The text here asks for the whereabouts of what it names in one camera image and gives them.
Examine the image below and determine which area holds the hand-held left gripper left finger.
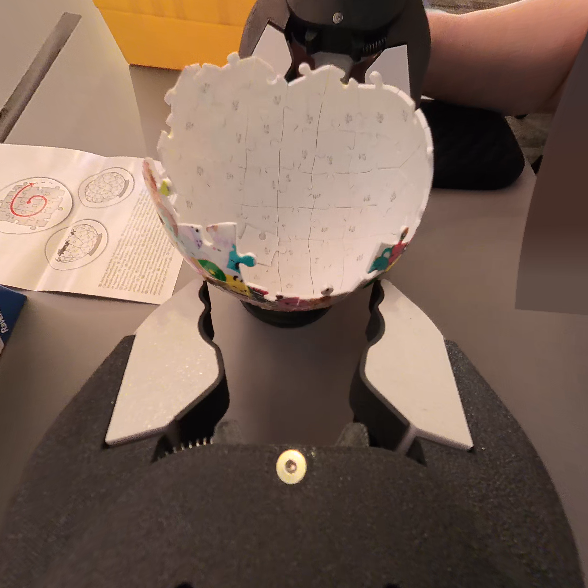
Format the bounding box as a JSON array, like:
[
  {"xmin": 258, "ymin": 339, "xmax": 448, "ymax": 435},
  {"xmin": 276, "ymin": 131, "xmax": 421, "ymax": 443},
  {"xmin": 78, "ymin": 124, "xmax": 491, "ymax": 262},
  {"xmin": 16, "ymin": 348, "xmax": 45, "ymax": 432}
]
[{"xmin": 105, "ymin": 279, "xmax": 229, "ymax": 454}]

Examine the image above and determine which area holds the printed puzzle box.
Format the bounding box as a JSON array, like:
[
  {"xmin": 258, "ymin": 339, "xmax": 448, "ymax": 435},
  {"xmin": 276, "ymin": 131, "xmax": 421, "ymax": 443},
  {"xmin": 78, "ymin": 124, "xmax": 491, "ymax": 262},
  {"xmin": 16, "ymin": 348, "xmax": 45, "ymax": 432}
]
[{"xmin": 0, "ymin": 284, "xmax": 28, "ymax": 358}]

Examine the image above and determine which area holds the black ball stand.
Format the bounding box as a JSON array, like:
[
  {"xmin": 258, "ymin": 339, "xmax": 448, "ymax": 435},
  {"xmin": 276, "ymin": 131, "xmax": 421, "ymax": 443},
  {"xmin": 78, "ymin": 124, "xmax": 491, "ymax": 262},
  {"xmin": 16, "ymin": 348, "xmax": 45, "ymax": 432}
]
[{"xmin": 240, "ymin": 294, "xmax": 335, "ymax": 329}]

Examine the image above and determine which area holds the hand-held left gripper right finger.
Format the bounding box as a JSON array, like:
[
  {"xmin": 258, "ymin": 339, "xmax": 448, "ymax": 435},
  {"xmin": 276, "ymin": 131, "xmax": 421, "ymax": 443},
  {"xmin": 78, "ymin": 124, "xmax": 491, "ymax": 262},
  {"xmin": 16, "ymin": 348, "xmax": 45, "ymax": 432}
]
[{"xmin": 354, "ymin": 278, "xmax": 475, "ymax": 454}]

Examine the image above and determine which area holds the folded instruction leaflet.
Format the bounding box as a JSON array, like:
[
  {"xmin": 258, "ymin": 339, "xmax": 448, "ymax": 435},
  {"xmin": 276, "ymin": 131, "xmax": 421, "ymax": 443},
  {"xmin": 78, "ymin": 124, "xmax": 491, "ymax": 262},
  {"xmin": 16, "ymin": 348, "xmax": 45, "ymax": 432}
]
[{"xmin": 0, "ymin": 143, "xmax": 185, "ymax": 305}]

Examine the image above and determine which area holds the yellow plastic bin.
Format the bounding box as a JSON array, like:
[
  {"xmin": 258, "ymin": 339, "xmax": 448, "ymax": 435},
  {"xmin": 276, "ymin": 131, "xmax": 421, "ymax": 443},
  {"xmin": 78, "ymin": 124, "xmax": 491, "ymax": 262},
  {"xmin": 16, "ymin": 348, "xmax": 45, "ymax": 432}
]
[{"xmin": 92, "ymin": 0, "xmax": 259, "ymax": 71}]

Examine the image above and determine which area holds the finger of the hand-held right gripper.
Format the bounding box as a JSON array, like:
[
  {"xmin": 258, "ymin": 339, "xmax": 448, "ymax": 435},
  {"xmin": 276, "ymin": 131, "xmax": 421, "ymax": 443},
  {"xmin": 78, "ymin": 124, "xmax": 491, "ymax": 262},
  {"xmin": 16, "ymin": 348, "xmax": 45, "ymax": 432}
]
[
  {"xmin": 367, "ymin": 43, "xmax": 413, "ymax": 100},
  {"xmin": 250, "ymin": 23, "xmax": 296, "ymax": 80}
]

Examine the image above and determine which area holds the black cushioned pad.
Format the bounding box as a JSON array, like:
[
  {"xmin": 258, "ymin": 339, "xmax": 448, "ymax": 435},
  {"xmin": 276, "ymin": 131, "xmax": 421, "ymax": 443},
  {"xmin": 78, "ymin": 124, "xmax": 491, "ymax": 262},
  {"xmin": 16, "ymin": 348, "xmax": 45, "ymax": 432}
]
[{"xmin": 419, "ymin": 98, "xmax": 526, "ymax": 190}]

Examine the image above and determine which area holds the person's right forearm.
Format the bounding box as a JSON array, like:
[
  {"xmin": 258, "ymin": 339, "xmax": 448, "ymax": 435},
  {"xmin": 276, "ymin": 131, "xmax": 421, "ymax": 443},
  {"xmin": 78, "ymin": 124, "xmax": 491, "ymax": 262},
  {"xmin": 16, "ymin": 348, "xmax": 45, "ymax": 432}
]
[{"xmin": 422, "ymin": 8, "xmax": 588, "ymax": 116}]

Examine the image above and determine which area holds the partly built puzzle ball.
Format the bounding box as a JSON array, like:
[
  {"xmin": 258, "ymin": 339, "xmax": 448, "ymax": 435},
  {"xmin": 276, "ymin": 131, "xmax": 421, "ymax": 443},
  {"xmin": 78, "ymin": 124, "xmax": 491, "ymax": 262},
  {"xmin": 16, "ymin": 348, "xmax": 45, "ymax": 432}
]
[{"xmin": 141, "ymin": 51, "xmax": 435, "ymax": 314}]

